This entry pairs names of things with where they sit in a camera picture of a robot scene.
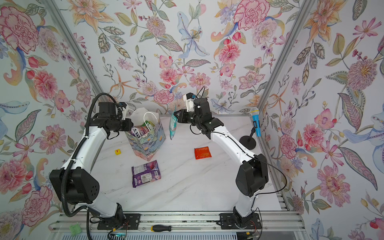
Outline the black microphone stand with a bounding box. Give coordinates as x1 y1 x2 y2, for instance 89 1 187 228
239 128 257 150

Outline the black yellow screwdriver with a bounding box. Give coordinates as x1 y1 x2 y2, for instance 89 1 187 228
151 225 201 233

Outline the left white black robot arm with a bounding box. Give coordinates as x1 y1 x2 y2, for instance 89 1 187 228
49 93 133 227

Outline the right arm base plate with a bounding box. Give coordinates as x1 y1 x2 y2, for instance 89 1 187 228
219 213 262 230

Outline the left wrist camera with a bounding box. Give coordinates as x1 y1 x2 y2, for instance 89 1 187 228
119 102 129 121

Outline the blue toy microphone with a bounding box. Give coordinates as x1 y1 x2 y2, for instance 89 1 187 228
250 108 262 137

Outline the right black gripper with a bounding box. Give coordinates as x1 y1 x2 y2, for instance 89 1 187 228
174 110 203 129

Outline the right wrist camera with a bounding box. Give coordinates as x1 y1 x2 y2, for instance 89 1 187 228
183 93 196 113

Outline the floral paper gift bag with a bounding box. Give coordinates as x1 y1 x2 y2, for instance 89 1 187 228
126 108 166 162

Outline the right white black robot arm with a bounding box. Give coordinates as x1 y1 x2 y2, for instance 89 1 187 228
174 93 269 229

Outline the green Fox's candy bag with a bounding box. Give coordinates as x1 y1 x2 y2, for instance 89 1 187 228
145 121 155 129

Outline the teal snack packet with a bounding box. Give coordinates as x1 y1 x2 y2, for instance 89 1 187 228
169 113 178 140

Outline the small red sachet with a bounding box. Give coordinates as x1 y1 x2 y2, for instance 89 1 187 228
195 147 212 160

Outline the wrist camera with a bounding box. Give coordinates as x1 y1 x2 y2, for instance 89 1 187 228
183 93 196 113
119 102 129 121

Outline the purple snack packet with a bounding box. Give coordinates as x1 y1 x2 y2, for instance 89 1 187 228
131 160 162 188
131 126 150 139

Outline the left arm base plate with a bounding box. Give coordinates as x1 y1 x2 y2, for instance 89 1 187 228
97 214 141 231

